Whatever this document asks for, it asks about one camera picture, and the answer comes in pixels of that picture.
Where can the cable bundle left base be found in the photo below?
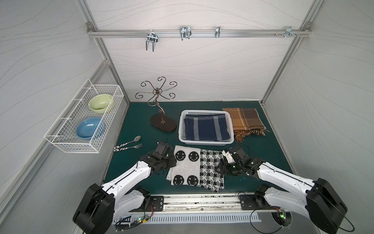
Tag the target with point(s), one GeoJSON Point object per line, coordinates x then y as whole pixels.
{"type": "Point", "coordinates": [125, 223]}

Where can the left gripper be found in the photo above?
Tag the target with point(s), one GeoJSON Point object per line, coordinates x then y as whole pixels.
{"type": "Point", "coordinates": [167, 159]}

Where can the double metal hook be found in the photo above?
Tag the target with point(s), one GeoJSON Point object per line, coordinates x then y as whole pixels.
{"type": "Point", "coordinates": [152, 40]}

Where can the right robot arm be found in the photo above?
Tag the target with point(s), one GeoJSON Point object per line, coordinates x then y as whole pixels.
{"type": "Point", "coordinates": [314, 199]}

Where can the brown plaid fringed scarf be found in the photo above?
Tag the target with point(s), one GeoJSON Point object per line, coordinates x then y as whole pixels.
{"type": "Point", "coordinates": [245, 122]}

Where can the white wire wall basket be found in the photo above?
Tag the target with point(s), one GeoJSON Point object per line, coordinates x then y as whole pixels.
{"type": "Point", "coordinates": [62, 134]}

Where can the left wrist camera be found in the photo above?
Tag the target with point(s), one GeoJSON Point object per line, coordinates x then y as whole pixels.
{"type": "Point", "coordinates": [162, 149]}

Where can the white plastic basket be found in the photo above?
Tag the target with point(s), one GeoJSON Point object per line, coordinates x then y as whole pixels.
{"type": "Point", "coordinates": [182, 134]}

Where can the black white smiley scarf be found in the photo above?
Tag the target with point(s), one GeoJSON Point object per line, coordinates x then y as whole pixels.
{"type": "Point", "coordinates": [196, 167]}

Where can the white vent strip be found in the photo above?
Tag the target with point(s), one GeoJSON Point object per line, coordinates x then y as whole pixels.
{"type": "Point", "coordinates": [203, 218]}

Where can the right metal hook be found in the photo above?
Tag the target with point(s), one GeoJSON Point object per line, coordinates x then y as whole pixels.
{"type": "Point", "coordinates": [288, 33]}

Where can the navy plaid scarf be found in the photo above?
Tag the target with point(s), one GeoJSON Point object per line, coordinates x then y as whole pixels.
{"type": "Point", "coordinates": [206, 127]}

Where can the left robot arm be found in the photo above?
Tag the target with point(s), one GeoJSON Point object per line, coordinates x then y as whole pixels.
{"type": "Point", "coordinates": [102, 204]}

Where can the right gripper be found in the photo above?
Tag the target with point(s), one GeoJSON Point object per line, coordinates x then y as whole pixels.
{"type": "Point", "coordinates": [223, 167]}

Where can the green ceramic bowl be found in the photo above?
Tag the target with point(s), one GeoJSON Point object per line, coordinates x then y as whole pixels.
{"type": "Point", "coordinates": [101, 104]}

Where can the small metal hook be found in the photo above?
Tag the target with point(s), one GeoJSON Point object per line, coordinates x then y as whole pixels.
{"type": "Point", "coordinates": [217, 31]}

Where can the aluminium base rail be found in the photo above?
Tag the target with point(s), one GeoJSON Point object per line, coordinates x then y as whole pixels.
{"type": "Point", "coordinates": [212, 203]}

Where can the green table mat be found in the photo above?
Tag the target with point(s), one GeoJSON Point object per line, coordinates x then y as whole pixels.
{"type": "Point", "coordinates": [137, 123]}

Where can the metal jewelry tree stand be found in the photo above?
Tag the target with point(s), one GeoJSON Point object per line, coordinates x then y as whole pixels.
{"type": "Point", "coordinates": [159, 121]}

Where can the patterned handle fork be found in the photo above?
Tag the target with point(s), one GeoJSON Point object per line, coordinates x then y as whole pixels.
{"type": "Point", "coordinates": [126, 148]}

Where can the aluminium top rail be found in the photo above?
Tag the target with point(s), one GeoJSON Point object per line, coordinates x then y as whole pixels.
{"type": "Point", "coordinates": [210, 33]}

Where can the blue ceramic bowl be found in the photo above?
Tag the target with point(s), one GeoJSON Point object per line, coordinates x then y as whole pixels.
{"type": "Point", "coordinates": [91, 128]}

